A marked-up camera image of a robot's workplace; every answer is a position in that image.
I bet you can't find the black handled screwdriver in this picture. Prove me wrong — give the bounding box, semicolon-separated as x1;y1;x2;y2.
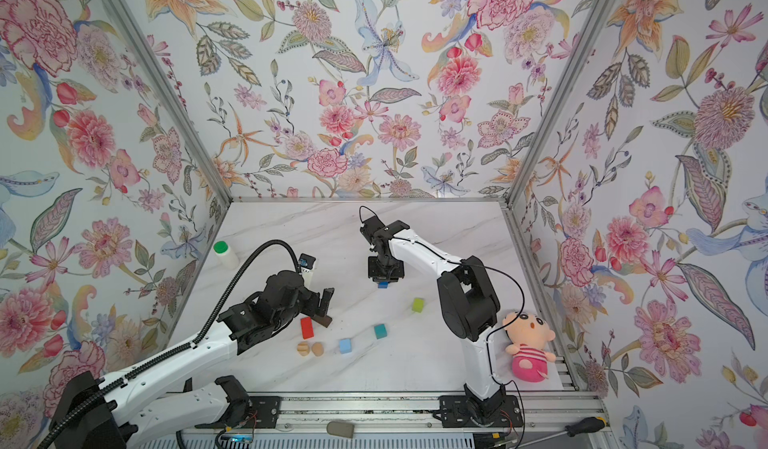
516;417;608;448

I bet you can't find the light blue cube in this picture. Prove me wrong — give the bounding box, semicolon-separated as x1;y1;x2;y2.
339;338;352;354

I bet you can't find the grey oval tag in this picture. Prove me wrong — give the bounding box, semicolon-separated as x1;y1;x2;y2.
326;420;355;439

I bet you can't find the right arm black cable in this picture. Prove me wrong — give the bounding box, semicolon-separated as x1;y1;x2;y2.
358;204;527;444

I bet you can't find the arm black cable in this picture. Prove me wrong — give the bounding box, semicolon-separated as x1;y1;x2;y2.
358;204;527;444
35;238;302;449

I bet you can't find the pink plush doll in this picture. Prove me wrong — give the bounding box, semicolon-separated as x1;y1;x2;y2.
503;311;556;383

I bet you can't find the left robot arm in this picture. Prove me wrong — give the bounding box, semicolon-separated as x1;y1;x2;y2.
39;270;334;448

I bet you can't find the lime green cube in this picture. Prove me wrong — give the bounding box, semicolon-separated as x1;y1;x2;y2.
412;298;425;313

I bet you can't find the brown rectangular block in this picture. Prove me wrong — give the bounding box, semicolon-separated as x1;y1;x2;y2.
313;315;333;328

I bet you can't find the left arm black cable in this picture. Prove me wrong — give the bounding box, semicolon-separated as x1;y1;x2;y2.
35;238;302;449

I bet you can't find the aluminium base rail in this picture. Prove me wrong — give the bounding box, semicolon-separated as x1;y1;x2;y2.
143;391;610;438

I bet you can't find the natural wood round block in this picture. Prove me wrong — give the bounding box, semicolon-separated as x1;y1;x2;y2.
297;341;311;356
311;342;324;357

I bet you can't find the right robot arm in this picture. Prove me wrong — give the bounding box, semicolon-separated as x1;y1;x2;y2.
360;214;524;431

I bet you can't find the teal cube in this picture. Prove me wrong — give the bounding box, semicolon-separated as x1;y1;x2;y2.
374;324;388;339

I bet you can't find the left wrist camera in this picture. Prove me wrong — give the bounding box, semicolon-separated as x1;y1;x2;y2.
298;253;317;288

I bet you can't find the red rectangular block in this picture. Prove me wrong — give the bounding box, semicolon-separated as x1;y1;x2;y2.
300;317;314;340

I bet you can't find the white bottle green cap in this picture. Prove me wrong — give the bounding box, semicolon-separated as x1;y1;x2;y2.
213;240;240;270

